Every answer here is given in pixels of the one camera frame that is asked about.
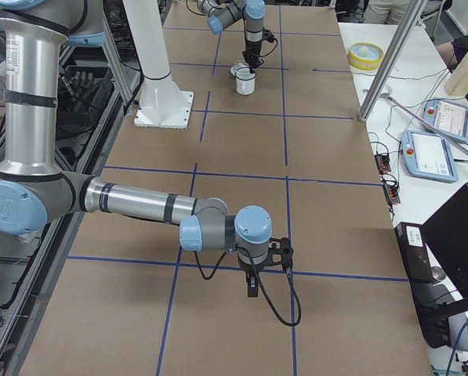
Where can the aluminium frame post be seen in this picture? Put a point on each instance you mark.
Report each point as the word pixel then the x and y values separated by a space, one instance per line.
pixel 394 50

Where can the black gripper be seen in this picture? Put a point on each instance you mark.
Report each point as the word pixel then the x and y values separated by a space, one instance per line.
pixel 252 45
pixel 251 270

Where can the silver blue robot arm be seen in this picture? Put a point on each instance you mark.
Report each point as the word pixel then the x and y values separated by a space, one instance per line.
pixel 35 191
pixel 221 15

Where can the far blue teach pendant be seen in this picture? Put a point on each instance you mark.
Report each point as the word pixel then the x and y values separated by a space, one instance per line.
pixel 449 117

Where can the near blue teach pendant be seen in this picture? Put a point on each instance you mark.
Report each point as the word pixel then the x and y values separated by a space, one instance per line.
pixel 428 156

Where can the white ceramic lid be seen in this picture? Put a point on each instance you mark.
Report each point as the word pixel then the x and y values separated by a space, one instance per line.
pixel 236 66

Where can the metal reacher grabber stick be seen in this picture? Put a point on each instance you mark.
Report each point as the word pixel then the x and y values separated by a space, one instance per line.
pixel 456 145

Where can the white enamel mug blue rim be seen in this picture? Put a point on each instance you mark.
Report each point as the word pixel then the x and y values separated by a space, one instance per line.
pixel 245 88

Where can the black computer monitor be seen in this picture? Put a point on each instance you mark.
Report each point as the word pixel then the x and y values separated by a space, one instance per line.
pixel 446 234

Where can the black desktop computer box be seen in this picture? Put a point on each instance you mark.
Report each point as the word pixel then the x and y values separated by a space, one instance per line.
pixel 440 315

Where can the blue teach pendant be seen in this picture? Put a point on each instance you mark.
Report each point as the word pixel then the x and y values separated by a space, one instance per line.
pixel 428 156
pixel 449 117

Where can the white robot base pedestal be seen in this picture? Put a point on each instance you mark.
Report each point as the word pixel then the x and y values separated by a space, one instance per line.
pixel 161 104

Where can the yellow tape roll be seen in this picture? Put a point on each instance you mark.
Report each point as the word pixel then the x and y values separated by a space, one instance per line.
pixel 365 56

